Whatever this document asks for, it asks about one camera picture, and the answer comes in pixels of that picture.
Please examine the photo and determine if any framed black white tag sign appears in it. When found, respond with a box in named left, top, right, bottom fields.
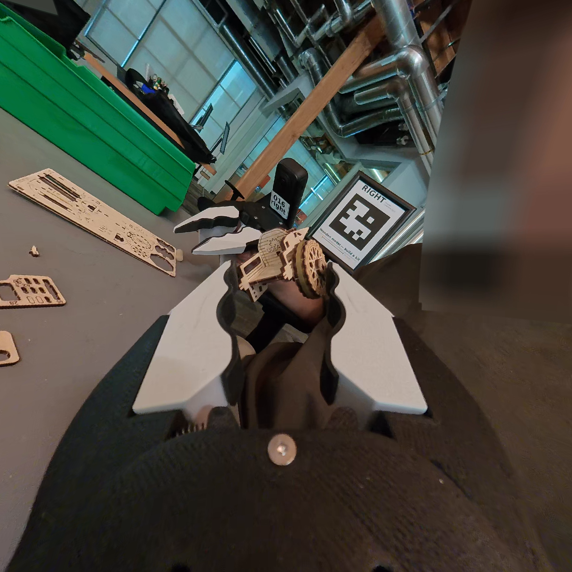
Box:
left=308, top=170, right=417, bottom=272

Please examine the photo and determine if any rounded wooden piece with slot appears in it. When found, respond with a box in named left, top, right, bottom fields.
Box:
left=0, top=331, right=21, bottom=367

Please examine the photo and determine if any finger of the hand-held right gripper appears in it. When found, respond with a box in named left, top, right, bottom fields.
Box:
left=192, top=230, right=262, bottom=256
left=173, top=206, right=244, bottom=234

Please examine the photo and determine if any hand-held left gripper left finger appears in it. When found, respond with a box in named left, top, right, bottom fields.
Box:
left=132, top=261, right=246, bottom=425

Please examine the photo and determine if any green plastic bin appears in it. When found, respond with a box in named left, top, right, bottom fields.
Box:
left=0, top=15, right=196, bottom=216

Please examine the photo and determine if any wooden model car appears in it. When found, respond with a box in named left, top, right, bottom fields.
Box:
left=236, top=226, right=329, bottom=302

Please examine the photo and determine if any black bag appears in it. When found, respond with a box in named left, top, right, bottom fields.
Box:
left=123, top=67, right=217, bottom=166

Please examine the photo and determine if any wooden puzzle sheet with gears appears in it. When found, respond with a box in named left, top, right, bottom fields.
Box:
left=8, top=168, right=178, bottom=278

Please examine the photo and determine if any black monitor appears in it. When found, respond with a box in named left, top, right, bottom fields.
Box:
left=9, top=0, right=90, bottom=59

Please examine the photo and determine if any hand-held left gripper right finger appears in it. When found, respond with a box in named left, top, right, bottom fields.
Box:
left=319, top=263, right=428, bottom=430

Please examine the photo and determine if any wooden ceiling beam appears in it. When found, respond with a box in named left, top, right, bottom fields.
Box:
left=232, top=13, right=389, bottom=199

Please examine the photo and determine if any cluster of silver pipes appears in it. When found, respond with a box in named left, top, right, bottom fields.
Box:
left=223, top=0, right=447, bottom=153

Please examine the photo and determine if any wooden grid puzzle piece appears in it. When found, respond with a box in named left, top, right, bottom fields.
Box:
left=0, top=275, right=67, bottom=309

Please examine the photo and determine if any person's right hand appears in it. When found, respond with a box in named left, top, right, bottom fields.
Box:
left=267, top=281, right=325, bottom=323

